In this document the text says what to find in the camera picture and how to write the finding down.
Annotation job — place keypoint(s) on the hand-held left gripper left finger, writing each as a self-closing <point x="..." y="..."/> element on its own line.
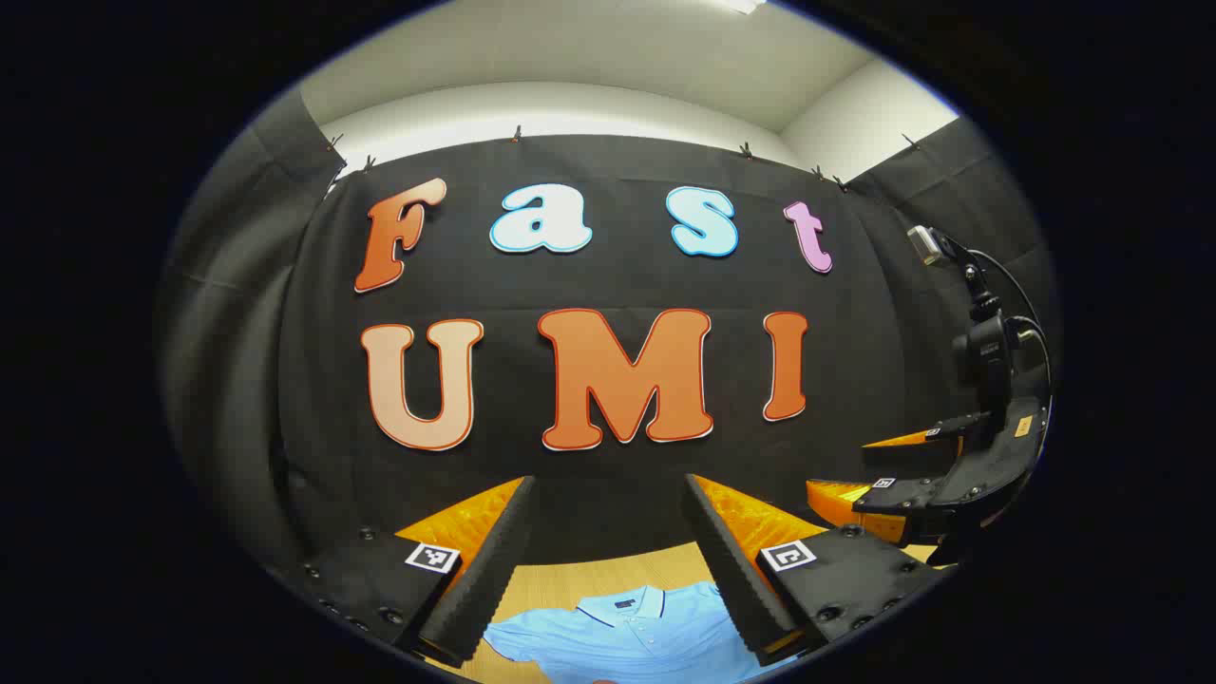
<point x="494" y="570"/>

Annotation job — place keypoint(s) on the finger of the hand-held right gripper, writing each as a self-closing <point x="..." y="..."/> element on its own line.
<point x="902" y="496"/>
<point x="917" y="454"/>

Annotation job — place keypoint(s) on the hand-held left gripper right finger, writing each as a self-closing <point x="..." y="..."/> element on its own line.
<point x="731" y="579"/>

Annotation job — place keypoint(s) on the light blue T-shirt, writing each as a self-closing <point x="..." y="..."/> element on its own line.
<point x="627" y="636"/>

